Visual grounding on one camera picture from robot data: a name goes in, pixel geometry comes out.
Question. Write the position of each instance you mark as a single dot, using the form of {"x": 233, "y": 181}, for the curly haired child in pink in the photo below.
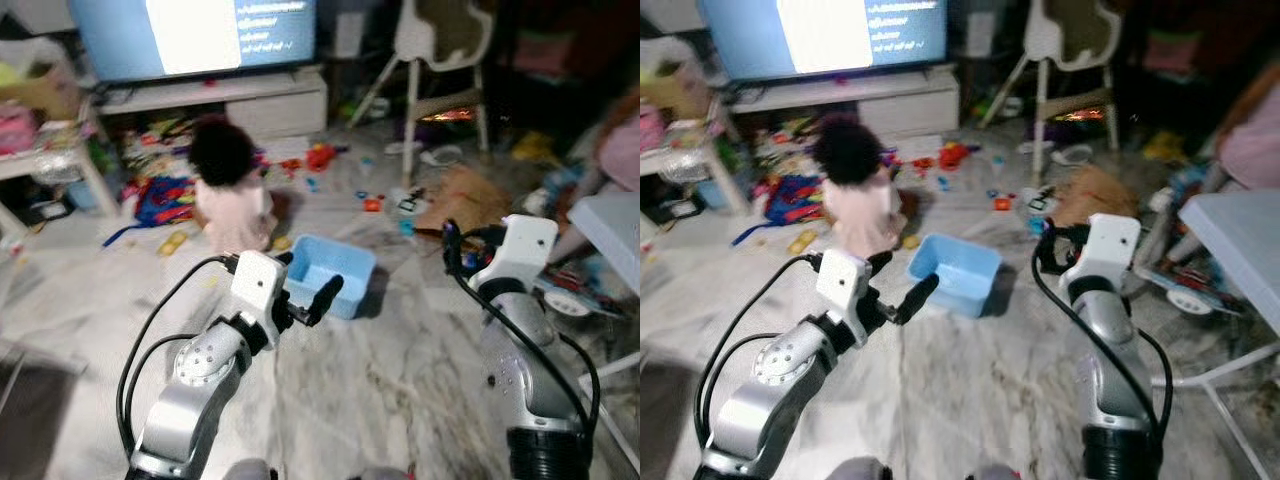
{"x": 860, "y": 215}
{"x": 230, "y": 215}

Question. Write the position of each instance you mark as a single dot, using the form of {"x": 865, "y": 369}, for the light blue plastic tub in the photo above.
{"x": 965, "y": 262}
{"x": 350, "y": 262}

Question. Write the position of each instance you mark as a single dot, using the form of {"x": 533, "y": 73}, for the toy car with white wheels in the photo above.
{"x": 1190, "y": 290}
{"x": 575, "y": 300}

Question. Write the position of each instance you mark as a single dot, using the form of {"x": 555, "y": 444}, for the red toy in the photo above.
{"x": 953, "y": 155}
{"x": 320, "y": 157}

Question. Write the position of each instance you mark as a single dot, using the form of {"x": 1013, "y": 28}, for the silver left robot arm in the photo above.
{"x": 200, "y": 370}
{"x": 780, "y": 370}

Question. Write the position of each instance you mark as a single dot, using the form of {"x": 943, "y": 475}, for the brown paper bag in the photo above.
{"x": 1100, "y": 195}
{"x": 470, "y": 200}

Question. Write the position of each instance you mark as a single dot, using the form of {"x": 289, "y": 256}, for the blue red toy bag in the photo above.
{"x": 165, "y": 200}
{"x": 795, "y": 198}

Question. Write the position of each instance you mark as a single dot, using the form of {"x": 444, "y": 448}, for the robot left leg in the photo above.
{"x": 248, "y": 472}
{"x": 865, "y": 471}

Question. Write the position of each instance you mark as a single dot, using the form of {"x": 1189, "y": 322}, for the flat screen television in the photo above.
{"x": 740, "y": 40}
{"x": 110, "y": 40}

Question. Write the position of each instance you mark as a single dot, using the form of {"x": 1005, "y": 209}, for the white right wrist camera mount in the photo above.
{"x": 525, "y": 245}
{"x": 1110, "y": 245}

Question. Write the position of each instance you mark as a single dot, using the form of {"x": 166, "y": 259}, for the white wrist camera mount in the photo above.
{"x": 258, "y": 285}
{"x": 525, "y": 245}
{"x": 843, "y": 285}
{"x": 1110, "y": 245}

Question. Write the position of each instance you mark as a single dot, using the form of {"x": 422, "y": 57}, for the yellow crumpled item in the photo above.
{"x": 537, "y": 150}
{"x": 1167, "y": 150}

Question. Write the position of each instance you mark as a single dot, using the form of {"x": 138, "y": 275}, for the robot leg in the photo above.
{"x": 388, "y": 474}
{"x": 248, "y": 472}
{"x": 865, "y": 471}

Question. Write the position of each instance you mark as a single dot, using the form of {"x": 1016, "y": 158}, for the yellow toy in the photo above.
{"x": 803, "y": 241}
{"x": 175, "y": 243}

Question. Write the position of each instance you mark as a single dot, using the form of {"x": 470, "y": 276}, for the black box device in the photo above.
{"x": 48, "y": 210}
{"x": 675, "y": 207}

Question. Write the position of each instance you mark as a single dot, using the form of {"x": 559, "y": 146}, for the small orange toy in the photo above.
{"x": 372, "y": 204}
{"x": 1002, "y": 203}

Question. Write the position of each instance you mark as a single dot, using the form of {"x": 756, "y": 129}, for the child in pale pink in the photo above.
{"x": 1255, "y": 145}
{"x": 625, "y": 150}

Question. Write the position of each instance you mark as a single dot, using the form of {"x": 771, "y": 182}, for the pink item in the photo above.
{"x": 652, "y": 130}
{"x": 18, "y": 130}

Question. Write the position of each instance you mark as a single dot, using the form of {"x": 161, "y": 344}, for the small white table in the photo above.
{"x": 690, "y": 158}
{"x": 50, "y": 160}

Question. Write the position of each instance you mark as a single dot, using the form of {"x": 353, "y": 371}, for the pale grey table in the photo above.
{"x": 1240, "y": 240}
{"x": 615, "y": 225}

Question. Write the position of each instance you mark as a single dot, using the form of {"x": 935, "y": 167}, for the robot right leg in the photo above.
{"x": 388, "y": 474}

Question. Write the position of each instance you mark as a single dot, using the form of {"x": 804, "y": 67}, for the white high chair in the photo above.
{"x": 430, "y": 35}
{"x": 1060, "y": 35}

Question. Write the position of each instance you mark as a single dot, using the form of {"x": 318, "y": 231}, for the white television cabinet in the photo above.
{"x": 280, "y": 110}
{"x": 915, "y": 108}

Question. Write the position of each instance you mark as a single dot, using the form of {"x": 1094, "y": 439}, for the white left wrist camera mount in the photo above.
{"x": 843, "y": 285}
{"x": 258, "y": 285}

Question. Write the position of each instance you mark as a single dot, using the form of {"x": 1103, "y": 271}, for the brown cardboard box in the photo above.
{"x": 45, "y": 95}
{"x": 690, "y": 95}

